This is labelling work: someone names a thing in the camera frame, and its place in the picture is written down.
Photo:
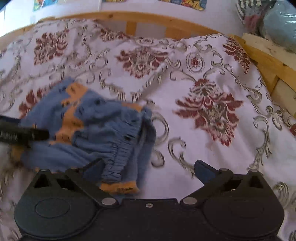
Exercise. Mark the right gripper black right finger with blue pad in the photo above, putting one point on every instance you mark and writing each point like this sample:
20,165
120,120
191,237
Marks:
213,180

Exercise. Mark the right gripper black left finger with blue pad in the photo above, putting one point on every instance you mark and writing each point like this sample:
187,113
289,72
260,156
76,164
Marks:
87,179

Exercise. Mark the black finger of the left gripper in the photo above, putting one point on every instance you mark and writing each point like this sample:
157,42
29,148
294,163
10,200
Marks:
14,134

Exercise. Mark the blue patterned pyjama pants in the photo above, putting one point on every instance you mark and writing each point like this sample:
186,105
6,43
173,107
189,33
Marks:
84,127

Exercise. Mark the white floral bed sheet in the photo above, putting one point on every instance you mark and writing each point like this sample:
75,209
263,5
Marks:
208,101

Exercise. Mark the bagged bedding bundle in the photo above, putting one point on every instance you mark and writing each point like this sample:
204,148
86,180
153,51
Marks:
273,20

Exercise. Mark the wooden bed frame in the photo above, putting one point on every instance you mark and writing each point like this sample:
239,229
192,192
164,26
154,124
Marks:
271,69

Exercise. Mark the green yellow wall poster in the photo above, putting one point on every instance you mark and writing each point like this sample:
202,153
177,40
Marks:
39,4

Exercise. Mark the yellow blue wall poster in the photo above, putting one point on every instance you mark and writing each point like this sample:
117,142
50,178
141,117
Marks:
114,1

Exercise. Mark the colourful floral wall poster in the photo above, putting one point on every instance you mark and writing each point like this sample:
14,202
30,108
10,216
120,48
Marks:
193,4

